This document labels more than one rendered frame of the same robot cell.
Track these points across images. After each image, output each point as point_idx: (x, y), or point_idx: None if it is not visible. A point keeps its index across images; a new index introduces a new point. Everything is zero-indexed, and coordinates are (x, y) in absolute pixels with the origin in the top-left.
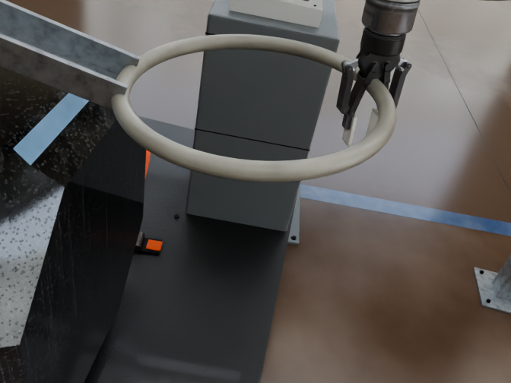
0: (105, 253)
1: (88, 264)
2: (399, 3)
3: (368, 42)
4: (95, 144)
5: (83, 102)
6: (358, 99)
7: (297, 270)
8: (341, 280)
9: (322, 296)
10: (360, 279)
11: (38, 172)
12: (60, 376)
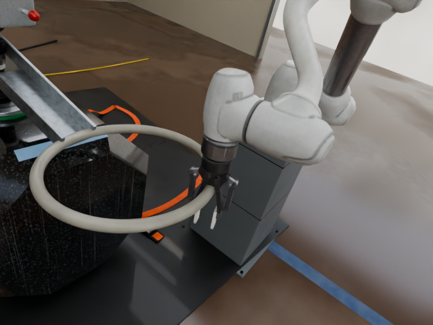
0: None
1: (64, 226)
2: (212, 140)
3: (202, 159)
4: (76, 164)
5: (84, 141)
6: (198, 194)
7: (229, 294)
8: (252, 316)
9: (231, 319)
10: (267, 322)
11: (22, 166)
12: (26, 278)
